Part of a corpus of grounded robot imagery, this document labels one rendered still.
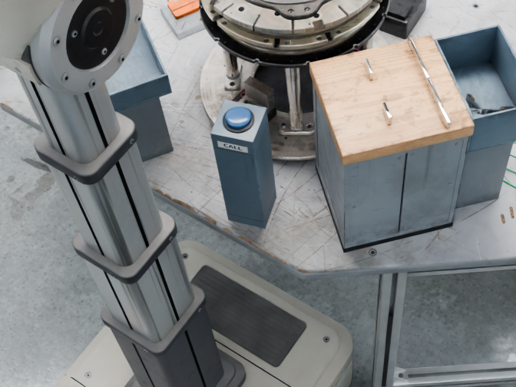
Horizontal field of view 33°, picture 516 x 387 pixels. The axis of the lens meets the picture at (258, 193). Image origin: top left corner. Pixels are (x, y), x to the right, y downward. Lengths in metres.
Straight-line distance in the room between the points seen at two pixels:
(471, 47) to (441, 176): 0.22
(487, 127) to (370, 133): 0.18
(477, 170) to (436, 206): 0.09
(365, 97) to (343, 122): 0.06
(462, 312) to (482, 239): 0.82
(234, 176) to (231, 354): 0.67
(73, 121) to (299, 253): 0.55
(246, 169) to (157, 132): 0.26
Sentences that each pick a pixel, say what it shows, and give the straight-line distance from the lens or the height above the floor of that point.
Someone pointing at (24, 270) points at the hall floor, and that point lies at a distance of 2.53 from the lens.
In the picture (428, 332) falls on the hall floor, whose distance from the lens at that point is 2.31.
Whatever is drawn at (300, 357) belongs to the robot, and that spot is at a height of 0.26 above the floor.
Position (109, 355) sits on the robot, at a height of 0.26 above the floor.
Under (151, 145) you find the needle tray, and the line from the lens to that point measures 1.62.
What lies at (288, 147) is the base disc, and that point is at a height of 0.80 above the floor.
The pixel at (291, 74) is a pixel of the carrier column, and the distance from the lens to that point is 1.49.
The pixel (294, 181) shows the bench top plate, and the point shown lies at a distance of 1.59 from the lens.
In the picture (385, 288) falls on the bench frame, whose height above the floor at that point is 0.67.
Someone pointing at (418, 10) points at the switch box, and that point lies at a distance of 1.81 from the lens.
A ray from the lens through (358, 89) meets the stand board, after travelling 1.34.
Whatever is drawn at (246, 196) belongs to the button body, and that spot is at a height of 0.87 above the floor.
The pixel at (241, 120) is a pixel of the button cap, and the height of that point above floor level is 1.04.
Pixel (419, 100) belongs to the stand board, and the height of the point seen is 1.07.
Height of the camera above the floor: 2.09
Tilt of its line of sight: 56 degrees down
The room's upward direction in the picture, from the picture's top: 8 degrees counter-clockwise
